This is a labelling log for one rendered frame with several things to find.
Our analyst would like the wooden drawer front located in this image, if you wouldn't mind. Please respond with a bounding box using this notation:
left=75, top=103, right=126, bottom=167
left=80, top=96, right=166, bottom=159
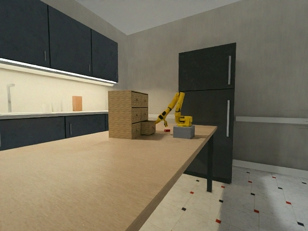
left=141, top=108, right=148, bottom=120
left=141, top=94, right=148, bottom=106
left=132, top=122, right=141, bottom=138
left=131, top=92, right=141, bottom=106
left=132, top=108, right=141, bottom=122
left=141, top=120, right=156, bottom=135

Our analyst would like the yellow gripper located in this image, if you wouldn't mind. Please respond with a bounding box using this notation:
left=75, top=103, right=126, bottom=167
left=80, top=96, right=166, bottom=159
left=154, top=114, right=168, bottom=127

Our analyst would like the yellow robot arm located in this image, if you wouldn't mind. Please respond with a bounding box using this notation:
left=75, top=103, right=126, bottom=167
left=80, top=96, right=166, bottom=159
left=161, top=92, right=192, bottom=127

